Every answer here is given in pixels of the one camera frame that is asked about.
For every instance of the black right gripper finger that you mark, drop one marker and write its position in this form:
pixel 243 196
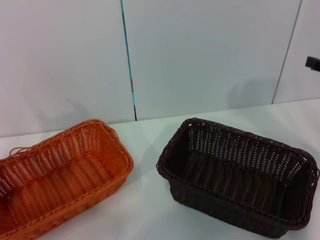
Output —
pixel 313 63

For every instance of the dark brown woven basket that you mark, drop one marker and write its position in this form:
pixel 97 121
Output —
pixel 237 190

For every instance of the orange woven plastic basket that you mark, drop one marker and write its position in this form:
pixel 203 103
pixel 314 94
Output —
pixel 62 180

